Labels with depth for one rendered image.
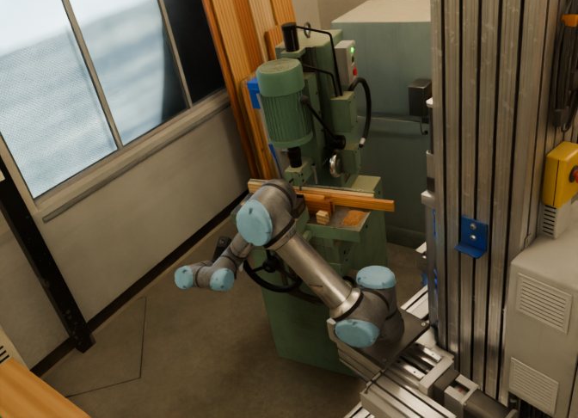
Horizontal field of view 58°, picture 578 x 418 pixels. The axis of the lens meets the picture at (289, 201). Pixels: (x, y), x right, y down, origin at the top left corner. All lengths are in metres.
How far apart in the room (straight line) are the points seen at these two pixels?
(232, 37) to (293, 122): 1.65
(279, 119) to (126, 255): 1.68
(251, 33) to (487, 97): 2.72
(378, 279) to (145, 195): 2.08
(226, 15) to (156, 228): 1.44
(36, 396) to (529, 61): 2.10
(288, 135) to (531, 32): 1.13
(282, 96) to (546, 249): 1.07
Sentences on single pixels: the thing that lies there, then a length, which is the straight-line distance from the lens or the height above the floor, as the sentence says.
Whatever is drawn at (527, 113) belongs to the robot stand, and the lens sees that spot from 1.22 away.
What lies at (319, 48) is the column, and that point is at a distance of 2.15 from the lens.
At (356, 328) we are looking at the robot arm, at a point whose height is 1.02.
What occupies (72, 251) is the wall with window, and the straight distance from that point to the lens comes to 3.16.
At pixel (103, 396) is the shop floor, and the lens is 3.05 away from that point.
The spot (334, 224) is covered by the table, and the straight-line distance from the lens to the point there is 2.10.
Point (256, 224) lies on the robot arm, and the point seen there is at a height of 1.33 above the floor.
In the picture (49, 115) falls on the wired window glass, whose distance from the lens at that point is 3.04.
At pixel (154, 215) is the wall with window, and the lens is 3.47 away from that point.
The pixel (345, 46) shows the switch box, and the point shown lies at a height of 1.48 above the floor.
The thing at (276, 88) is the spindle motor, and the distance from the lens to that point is 1.98.
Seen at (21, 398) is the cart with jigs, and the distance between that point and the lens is 2.48.
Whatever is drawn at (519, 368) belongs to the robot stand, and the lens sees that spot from 1.61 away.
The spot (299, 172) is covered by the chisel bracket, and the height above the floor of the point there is 1.07.
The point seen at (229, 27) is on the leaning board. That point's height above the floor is 1.34.
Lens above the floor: 2.10
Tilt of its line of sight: 31 degrees down
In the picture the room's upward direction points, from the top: 11 degrees counter-clockwise
